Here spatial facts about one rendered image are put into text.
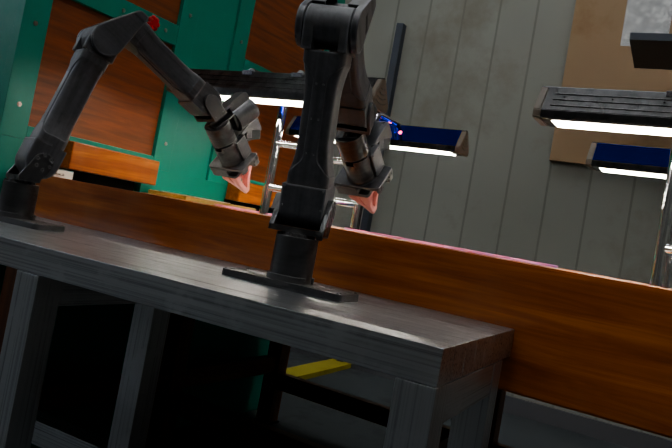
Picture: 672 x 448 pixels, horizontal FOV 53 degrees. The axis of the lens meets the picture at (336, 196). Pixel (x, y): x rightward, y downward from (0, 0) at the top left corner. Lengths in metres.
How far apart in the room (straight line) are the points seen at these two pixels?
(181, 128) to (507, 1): 2.27
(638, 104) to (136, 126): 1.33
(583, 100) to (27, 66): 1.26
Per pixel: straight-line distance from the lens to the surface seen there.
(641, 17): 3.76
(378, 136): 1.32
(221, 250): 1.29
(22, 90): 1.80
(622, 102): 1.35
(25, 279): 1.05
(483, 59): 3.85
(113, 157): 1.90
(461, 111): 3.80
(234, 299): 0.81
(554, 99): 1.37
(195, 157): 2.22
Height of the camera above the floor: 0.77
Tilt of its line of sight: 2 degrees up
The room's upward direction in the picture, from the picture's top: 10 degrees clockwise
